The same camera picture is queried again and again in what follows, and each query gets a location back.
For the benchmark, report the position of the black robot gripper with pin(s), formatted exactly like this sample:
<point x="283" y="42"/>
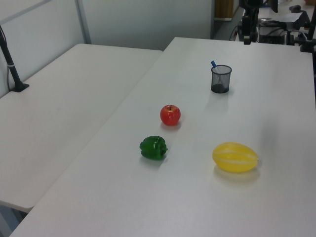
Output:
<point x="250" y="6"/>

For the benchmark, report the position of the white marker with blue cap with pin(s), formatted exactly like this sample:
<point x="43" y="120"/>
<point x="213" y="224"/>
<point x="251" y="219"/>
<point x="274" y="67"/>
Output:
<point x="213" y="63"/>

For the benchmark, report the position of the black electronics box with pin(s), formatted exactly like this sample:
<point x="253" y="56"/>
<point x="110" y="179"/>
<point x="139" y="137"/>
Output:
<point x="271" y="38"/>

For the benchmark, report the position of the brown wooden cabinet panel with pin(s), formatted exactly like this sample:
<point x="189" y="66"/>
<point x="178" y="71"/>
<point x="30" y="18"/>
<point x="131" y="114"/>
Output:
<point x="223" y="8"/>

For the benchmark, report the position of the black desk device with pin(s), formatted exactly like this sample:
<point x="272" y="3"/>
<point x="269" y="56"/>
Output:
<point x="301" y="18"/>

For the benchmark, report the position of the black clamp stand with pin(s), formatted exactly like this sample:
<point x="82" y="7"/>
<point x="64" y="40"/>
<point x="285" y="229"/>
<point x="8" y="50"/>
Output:
<point x="308" y="45"/>

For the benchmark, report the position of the black mesh pen cup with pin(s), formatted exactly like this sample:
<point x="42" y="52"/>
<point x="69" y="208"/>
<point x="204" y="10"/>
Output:
<point x="225" y="85"/>

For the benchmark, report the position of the red toy apple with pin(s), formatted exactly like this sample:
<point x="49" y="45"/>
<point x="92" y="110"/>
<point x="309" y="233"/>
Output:
<point x="170" y="115"/>

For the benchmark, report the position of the yellow striped toy melon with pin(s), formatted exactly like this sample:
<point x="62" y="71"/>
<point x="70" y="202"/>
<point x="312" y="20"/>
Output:
<point x="234" y="157"/>

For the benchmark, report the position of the green toy bell pepper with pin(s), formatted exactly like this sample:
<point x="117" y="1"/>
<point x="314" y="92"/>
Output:
<point x="151" y="148"/>

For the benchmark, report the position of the grey partition frame post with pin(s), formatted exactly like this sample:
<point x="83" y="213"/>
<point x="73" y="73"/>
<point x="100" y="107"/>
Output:
<point x="82" y="22"/>

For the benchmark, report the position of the black camera stand pole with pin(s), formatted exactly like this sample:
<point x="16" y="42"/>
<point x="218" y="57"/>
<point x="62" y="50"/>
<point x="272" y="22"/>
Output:
<point x="11" y="66"/>

